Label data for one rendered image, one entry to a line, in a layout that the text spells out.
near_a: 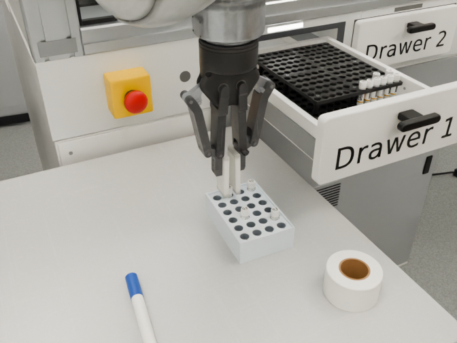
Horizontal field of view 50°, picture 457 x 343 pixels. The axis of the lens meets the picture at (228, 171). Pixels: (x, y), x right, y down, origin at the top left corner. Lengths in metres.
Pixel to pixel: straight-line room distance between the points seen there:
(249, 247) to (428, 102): 0.35
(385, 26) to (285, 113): 0.42
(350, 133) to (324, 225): 0.15
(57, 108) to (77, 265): 0.30
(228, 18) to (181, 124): 0.43
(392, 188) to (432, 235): 0.59
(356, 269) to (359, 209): 0.77
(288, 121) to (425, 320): 0.35
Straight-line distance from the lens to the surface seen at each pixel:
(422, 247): 1.97
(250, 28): 0.59
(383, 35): 1.16
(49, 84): 0.88
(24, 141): 2.65
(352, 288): 0.62
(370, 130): 0.75
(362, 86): 0.85
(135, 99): 0.84
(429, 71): 1.34
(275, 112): 0.83
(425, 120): 0.76
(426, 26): 1.18
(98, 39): 0.87
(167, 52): 0.91
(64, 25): 0.86
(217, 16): 0.58
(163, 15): 0.40
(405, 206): 1.57
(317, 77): 0.88
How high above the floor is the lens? 1.24
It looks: 34 degrees down
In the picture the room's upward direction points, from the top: straight up
